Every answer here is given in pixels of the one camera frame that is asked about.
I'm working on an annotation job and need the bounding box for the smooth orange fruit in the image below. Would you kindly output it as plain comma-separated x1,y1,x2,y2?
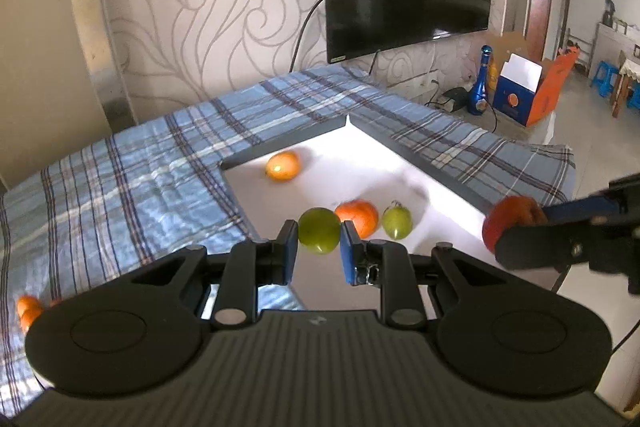
265,150,302,182

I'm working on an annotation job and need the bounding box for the green round fruit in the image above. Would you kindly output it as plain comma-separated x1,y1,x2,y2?
298,207,341,255

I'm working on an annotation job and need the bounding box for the orange tangerine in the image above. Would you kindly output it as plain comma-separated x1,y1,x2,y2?
334,199,378,239

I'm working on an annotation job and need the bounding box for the blue plaid cloth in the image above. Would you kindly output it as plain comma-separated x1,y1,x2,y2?
1,66,576,416

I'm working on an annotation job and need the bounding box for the orange and blue carton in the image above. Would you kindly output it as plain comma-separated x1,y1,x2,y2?
492,46,579,127

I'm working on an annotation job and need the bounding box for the blue plastic stool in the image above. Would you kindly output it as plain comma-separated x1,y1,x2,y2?
590,61,618,98

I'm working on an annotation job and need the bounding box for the blue glass bottle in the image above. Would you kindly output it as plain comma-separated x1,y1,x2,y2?
466,46,492,116

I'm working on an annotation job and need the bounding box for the dark box with white interior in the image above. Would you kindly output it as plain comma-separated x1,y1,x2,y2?
219,114,561,313

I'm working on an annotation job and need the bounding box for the red persimmon fruit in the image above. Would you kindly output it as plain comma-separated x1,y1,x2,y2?
482,196,548,254

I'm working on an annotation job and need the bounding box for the large orange with stem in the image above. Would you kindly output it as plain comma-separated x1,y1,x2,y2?
16,295,44,334

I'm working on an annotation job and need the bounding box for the black television cable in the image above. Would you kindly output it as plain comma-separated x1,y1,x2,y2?
288,0,326,73

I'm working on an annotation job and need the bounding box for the black power adapter box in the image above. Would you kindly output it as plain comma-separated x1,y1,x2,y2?
439,87,469,113

